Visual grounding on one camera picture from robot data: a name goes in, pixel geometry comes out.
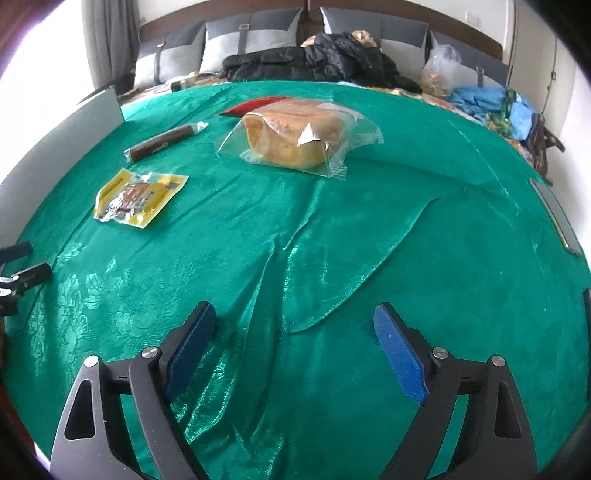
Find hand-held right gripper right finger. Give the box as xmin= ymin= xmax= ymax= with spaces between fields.
xmin=373 ymin=302 xmax=539 ymax=480

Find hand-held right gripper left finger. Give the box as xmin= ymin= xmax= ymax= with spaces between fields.
xmin=51 ymin=301 xmax=218 ymax=480

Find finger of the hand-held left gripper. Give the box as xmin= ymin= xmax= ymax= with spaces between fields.
xmin=0 ymin=263 xmax=52 ymax=315
xmin=0 ymin=242 xmax=33 ymax=265

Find white cardboard box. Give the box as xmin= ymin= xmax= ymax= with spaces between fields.
xmin=0 ymin=85 xmax=124 ymax=250

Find yellow packet of dark meat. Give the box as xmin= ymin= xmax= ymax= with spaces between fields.
xmin=93 ymin=168 xmax=190 ymax=229

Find sausage stick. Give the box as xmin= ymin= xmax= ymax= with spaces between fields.
xmin=124 ymin=121 xmax=208 ymax=163

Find clear packet of yellow bread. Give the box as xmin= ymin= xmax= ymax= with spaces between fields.
xmin=217 ymin=98 xmax=385 ymax=182

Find red snack packet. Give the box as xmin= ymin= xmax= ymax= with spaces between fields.
xmin=222 ymin=96 xmax=289 ymax=119

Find green satin cloth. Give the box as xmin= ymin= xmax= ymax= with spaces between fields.
xmin=4 ymin=80 xmax=591 ymax=480

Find window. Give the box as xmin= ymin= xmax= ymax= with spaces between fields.
xmin=0 ymin=28 xmax=98 ymax=185

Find grey curtain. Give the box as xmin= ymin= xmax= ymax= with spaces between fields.
xmin=81 ymin=0 xmax=139 ymax=93

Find grey and white pillow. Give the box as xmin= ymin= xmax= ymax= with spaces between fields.
xmin=427 ymin=30 xmax=513 ymax=88
xmin=199 ymin=8 xmax=305 ymax=75
xmin=320 ymin=7 xmax=428 ymax=70
xmin=134 ymin=23 xmax=206 ymax=88

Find brown wooden chair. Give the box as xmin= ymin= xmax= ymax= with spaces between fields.
xmin=529 ymin=113 xmax=566 ymax=185

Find blue cloth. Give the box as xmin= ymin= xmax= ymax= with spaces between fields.
xmin=445 ymin=87 xmax=539 ymax=141

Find clear plastic bag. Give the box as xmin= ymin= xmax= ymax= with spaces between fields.
xmin=421 ymin=44 xmax=462 ymax=97

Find black puffer jacket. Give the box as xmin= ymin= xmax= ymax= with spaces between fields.
xmin=222 ymin=31 xmax=423 ymax=93

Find beige cloth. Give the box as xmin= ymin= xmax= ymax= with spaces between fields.
xmin=348 ymin=30 xmax=382 ymax=49

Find grey pillows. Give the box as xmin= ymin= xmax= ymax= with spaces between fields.
xmin=139 ymin=0 xmax=504 ymax=56

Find white wardrobe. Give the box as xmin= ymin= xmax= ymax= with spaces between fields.
xmin=503 ymin=0 xmax=591 ymax=153

